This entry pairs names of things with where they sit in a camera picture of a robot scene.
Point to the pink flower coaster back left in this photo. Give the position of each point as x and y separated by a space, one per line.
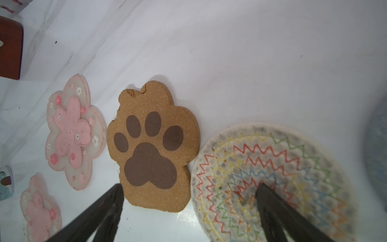
77 132

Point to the white multicolour zigzag coaster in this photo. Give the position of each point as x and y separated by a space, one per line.
230 167

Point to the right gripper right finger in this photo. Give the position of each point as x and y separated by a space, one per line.
278 216

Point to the pink flower coaster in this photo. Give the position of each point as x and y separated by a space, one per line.
40 210
77 132

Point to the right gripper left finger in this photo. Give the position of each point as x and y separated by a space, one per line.
101 218

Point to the brown paw print coaster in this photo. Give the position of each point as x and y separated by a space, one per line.
153 141

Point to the pink flower coaster front left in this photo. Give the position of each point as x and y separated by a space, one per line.
40 210

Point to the brown wooden metronome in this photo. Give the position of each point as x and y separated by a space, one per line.
12 35

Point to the grey-blue woven round coaster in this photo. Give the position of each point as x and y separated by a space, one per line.
375 151

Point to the small tin can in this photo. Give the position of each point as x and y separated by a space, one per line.
7 183

